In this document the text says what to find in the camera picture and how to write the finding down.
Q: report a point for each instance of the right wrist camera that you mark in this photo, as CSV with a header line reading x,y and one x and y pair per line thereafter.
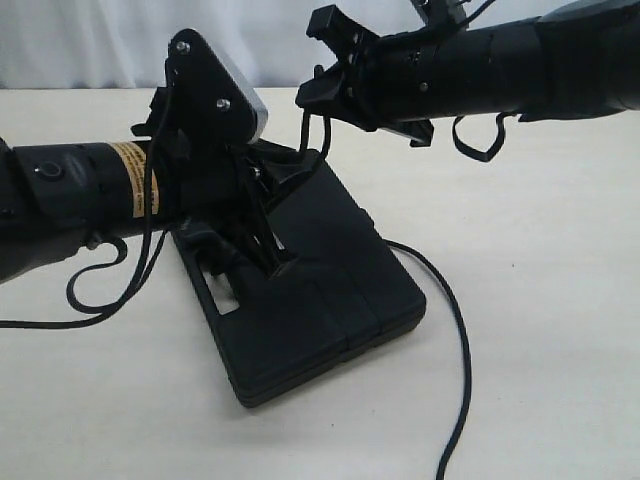
x,y
436,12

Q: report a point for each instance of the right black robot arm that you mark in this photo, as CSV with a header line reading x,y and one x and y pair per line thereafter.
x,y
580,61

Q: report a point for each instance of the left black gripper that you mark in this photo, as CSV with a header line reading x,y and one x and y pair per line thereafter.
x,y
191,142

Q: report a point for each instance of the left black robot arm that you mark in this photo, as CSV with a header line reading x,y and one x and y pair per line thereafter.
x,y
58,199

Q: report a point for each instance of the black plastic carrying case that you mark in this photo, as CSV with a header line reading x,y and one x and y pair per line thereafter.
x,y
346,293

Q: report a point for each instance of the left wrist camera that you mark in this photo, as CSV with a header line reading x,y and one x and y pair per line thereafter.
x,y
220,85

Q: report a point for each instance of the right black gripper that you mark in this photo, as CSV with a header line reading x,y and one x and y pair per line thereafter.
x,y
385,80

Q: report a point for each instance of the white backdrop curtain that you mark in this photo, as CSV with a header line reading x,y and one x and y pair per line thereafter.
x,y
123,44

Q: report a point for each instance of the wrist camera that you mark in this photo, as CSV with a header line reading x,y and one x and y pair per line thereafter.
x,y
220,85
436,12

